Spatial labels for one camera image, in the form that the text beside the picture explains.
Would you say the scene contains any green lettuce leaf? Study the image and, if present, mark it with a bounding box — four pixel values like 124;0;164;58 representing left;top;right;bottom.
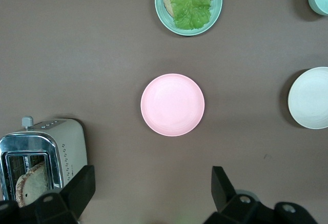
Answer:
170;0;213;30

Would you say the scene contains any pink plate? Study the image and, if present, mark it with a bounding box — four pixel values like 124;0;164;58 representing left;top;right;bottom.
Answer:
140;73;206;137

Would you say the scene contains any grey toaster lever knob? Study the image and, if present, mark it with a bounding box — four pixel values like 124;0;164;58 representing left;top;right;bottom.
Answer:
22;116;34;130

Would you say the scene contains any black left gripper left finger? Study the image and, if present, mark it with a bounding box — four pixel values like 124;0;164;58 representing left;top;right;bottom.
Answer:
34;165;96;224

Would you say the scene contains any beige plate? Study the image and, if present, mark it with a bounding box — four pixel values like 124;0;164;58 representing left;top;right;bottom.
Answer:
288;67;328;130

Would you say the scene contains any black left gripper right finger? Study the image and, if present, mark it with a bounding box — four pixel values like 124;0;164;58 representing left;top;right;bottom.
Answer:
204;166;276;224

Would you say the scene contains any beige and chrome toaster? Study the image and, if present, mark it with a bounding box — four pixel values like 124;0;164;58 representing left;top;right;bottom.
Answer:
0;116;88;201

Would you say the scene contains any bread slice in toaster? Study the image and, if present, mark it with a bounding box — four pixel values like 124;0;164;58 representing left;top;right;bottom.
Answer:
15;160;49;208

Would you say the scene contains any green plate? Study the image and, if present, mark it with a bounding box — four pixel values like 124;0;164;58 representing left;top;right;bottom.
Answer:
154;0;223;36

